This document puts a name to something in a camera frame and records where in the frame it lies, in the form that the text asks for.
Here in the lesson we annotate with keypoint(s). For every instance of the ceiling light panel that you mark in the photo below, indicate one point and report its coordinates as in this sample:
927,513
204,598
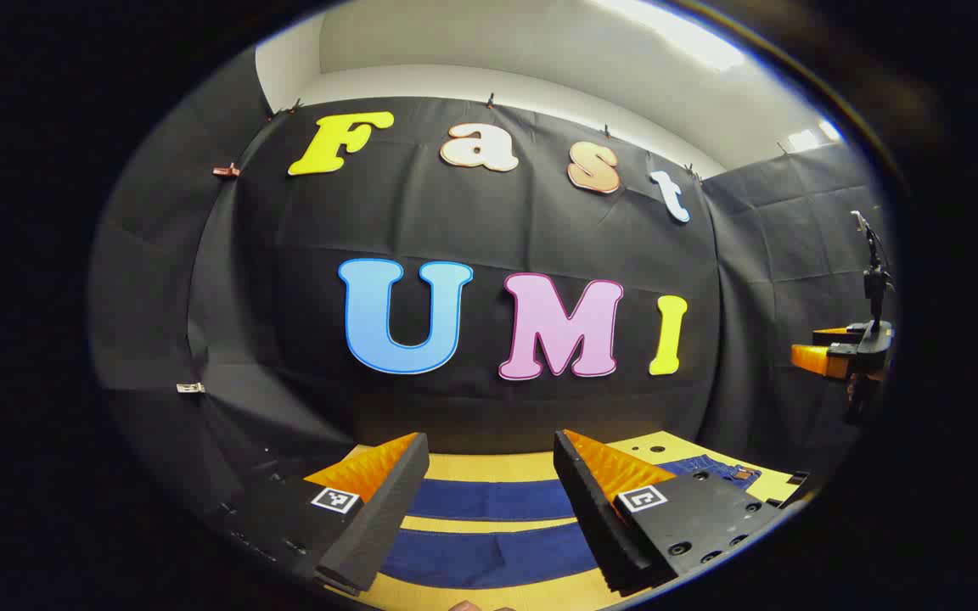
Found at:
813,136

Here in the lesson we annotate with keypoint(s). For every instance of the orange cloth clip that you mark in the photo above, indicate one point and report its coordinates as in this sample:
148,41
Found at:
226,170

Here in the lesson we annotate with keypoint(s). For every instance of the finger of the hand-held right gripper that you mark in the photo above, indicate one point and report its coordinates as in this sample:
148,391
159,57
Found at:
839,333
816,360

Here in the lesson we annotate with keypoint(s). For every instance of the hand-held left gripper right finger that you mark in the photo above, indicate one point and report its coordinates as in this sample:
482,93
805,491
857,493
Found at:
595,509

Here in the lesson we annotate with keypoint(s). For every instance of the thin black stand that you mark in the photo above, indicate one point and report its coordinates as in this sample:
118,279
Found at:
874,280

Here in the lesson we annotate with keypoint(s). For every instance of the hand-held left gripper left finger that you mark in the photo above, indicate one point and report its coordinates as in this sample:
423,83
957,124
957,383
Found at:
387,509

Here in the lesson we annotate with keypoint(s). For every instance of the blue denim jeans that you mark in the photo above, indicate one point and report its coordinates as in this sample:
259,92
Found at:
489,501

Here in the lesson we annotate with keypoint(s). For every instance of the white cloth clip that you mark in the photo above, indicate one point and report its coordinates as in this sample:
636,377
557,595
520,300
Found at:
190,388

